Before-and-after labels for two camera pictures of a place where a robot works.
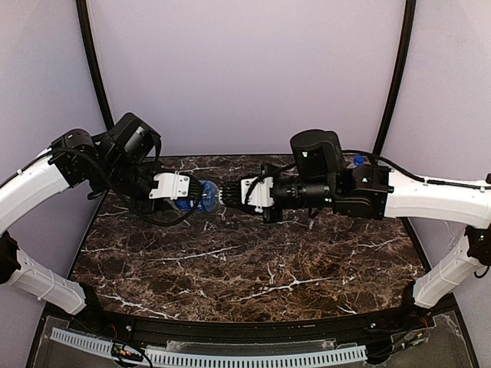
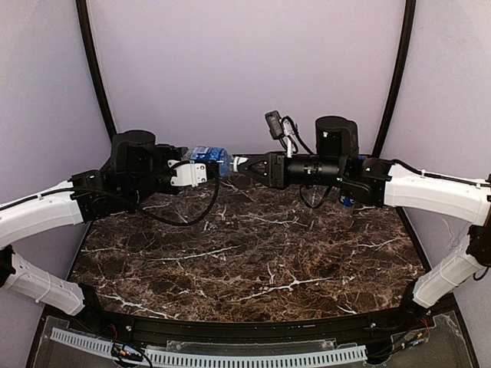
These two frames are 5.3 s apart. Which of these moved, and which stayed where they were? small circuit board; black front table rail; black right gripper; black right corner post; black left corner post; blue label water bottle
Moved: black right gripper; blue label water bottle
Stayed: black left corner post; small circuit board; black front table rail; black right corner post
